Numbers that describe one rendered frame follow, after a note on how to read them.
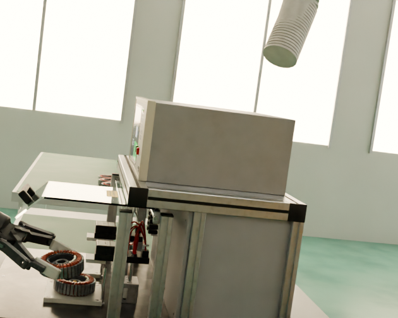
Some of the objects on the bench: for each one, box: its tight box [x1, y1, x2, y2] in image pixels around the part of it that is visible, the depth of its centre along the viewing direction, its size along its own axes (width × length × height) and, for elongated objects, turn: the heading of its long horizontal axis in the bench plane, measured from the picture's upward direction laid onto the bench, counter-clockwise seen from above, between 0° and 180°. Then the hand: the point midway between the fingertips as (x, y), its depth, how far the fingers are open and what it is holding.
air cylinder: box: [121, 276, 139, 303], centre depth 175 cm, size 5×8×6 cm
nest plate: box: [43, 280, 102, 306], centre depth 173 cm, size 15×15×1 cm
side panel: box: [179, 212, 305, 318], centre depth 159 cm, size 28×3×32 cm
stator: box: [53, 273, 96, 297], centre depth 173 cm, size 11×11×4 cm
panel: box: [150, 209, 193, 318], centre depth 188 cm, size 1×66×30 cm
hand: (60, 262), depth 161 cm, fingers closed on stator, 11 cm apart
